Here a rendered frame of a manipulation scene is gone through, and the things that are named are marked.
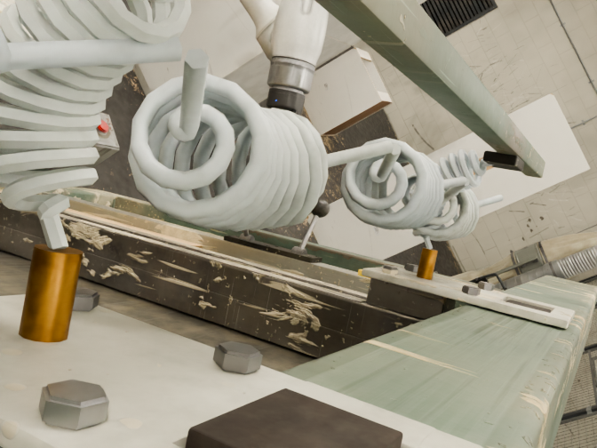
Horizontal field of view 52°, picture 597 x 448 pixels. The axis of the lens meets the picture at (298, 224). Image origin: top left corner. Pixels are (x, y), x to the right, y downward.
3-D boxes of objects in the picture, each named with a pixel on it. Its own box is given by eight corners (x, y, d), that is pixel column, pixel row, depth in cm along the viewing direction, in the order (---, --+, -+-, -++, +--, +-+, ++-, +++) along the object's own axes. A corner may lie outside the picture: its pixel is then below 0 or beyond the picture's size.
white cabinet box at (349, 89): (310, 87, 659) (368, 52, 630) (333, 136, 656) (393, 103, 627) (293, 84, 617) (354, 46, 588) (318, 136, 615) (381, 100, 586)
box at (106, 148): (67, 141, 185) (109, 113, 178) (78, 177, 183) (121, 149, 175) (35, 135, 175) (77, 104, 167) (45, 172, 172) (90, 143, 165)
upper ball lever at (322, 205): (290, 260, 119) (317, 204, 125) (308, 265, 118) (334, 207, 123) (284, 251, 116) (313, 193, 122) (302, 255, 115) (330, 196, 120)
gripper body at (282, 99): (314, 97, 127) (305, 142, 127) (278, 92, 130) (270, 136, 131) (297, 89, 120) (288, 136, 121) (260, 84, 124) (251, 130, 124)
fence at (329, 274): (55, 209, 151) (59, 193, 151) (428, 314, 108) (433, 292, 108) (38, 208, 147) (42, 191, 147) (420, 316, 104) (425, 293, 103)
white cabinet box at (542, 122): (330, 208, 559) (553, 97, 476) (357, 266, 557) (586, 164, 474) (305, 216, 504) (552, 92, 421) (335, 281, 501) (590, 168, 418)
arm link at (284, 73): (284, 67, 131) (279, 94, 131) (263, 55, 123) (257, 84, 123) (322, 71, 127) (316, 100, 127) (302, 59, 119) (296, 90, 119)
